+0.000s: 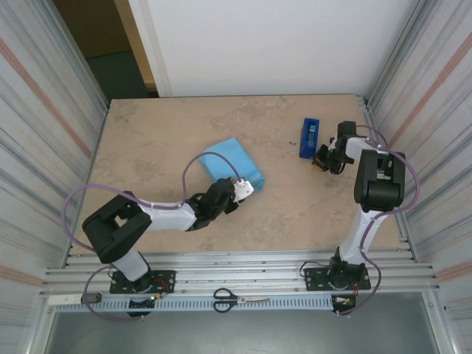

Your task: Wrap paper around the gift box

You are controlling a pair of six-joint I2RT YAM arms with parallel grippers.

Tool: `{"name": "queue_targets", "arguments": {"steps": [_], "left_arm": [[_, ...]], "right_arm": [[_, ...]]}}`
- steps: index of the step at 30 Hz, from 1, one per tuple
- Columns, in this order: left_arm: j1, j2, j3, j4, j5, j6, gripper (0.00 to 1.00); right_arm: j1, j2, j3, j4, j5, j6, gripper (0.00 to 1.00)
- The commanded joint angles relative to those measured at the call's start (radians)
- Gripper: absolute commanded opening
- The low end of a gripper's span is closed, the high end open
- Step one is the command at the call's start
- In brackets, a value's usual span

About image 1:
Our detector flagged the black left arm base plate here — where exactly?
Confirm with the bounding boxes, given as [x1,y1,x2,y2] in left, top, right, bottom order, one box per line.
[109,269,176,295]

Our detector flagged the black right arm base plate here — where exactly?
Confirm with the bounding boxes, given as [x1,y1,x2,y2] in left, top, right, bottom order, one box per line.
[304,265,372,292]

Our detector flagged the brown wooden door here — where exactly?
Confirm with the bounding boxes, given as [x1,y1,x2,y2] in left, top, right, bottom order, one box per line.
[53,0,160,93]

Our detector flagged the aluminium frame rails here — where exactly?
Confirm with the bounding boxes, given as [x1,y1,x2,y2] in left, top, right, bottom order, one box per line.
[44,250,442,296]

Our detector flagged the blue wrapping paper sheet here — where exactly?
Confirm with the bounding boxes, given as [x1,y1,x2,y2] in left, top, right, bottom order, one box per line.
[198,136,266,192]

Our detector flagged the grey metal lower shelf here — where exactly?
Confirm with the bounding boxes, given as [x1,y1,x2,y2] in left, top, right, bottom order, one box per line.
[36,293,449,354]

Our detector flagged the blue tape dispenser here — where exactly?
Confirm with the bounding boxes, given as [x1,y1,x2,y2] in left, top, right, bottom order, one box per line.
[298,117,321,160]

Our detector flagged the black controller board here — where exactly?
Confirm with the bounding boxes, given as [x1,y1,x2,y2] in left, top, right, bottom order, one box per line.
[331,294,357,309]
[127,296,156,310]

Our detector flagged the white slotted cable duct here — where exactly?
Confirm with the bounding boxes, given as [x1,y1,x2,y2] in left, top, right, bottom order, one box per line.
[47,294,357,314]

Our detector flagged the black handled scissors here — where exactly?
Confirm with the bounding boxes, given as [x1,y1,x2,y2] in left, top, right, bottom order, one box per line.
[212,288,271,313]

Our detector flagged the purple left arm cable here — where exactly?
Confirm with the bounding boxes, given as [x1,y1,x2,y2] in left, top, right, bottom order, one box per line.
[61,151,244,322]

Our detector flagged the aluminium side rail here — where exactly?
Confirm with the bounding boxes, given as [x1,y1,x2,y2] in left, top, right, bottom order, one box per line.
[355,94,420,263]
[64,99,111,266]

